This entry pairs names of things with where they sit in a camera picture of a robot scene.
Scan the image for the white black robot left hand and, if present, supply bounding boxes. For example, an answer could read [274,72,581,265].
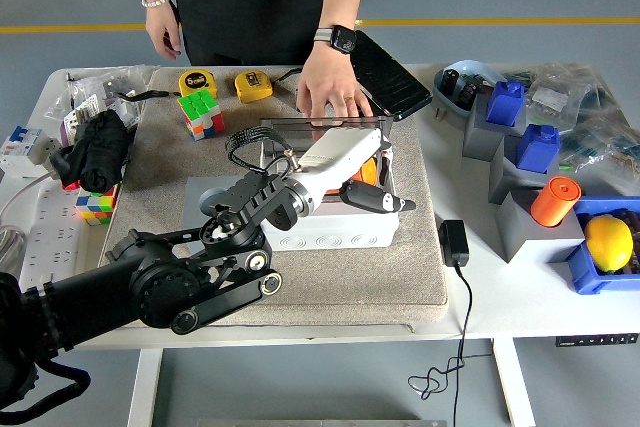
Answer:
[292,126,417,214]

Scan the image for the person's left hand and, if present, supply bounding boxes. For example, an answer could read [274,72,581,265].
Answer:
[295,44,374,121]

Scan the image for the person's right hand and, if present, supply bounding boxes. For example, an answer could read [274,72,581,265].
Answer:
[144,0,183,60]

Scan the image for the orange battery cylinder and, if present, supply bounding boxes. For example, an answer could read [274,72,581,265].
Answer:
[357,159,380,188]
[530,176,584,229]

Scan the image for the white junction box clear lid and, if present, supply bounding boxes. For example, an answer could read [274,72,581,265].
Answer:
[257,115,400,250]

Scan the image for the black smart watch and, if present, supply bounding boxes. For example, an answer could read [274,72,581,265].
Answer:
[313,24,359,54]

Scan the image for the round yellow tape measure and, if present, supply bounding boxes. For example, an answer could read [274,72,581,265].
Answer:
[115,70,220,101]

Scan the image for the black hard case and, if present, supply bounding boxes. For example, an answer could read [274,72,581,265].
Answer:
[349,29,434,123]

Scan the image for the squarish yellow tape measure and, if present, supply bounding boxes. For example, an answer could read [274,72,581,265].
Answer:
[234,65,304,104]

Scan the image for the clear plastic bags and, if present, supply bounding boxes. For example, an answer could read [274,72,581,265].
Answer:
[44,64,161,143]

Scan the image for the green-topped puzzle cube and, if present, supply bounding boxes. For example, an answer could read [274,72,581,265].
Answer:
[177,89,226,141]

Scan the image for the light blue bowl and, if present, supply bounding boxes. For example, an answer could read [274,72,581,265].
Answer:
[432,59,509,129]

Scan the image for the grey-brown mat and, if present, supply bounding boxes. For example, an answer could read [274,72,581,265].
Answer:
[99,66,450,331]

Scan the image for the grey holder block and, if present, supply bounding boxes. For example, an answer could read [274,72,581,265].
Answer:
[488,134,561,206]
[494,189,586,264]
[462,94,521,163]

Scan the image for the black cloth bundle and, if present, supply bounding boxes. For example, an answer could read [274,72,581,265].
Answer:
[49,109,132,194]

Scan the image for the black power adapter plug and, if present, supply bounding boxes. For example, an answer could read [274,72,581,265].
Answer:
[438,219,471,268]

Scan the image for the grey block with round hole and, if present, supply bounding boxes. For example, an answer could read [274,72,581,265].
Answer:
[184,175,271,248]

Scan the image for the blue plastic block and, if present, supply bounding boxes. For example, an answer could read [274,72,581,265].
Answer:
[515,124,562,173]
[485,80,526,127]

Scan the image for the white blue circuit breaker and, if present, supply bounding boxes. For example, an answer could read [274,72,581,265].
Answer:
[0,125,61,178]

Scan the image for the multicolour puzzle cube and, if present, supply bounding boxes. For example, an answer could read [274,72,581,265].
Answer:
[74,184,119,226]

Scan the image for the white power strip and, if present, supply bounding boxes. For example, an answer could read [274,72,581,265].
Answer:
[17,181,121,293]

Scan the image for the clear bags of components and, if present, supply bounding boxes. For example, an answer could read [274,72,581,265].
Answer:
[499,61,640,198]

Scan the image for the blue storage bin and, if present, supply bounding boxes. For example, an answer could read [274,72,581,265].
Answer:
[564,196,640,296]

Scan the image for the yellow lemon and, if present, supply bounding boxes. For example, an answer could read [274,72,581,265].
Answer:
[584,215,635,273]

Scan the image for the white table leg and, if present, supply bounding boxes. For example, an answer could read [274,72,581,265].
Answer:
[127,346,164,427]
[492,337,536,427]

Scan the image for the black table control panel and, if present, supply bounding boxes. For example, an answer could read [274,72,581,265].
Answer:
[554,332,640,348]

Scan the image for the black adapter cord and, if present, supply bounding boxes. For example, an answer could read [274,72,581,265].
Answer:
[407,264,494,427]

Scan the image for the white power cable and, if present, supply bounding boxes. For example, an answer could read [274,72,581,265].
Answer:
[0,169,56,278]

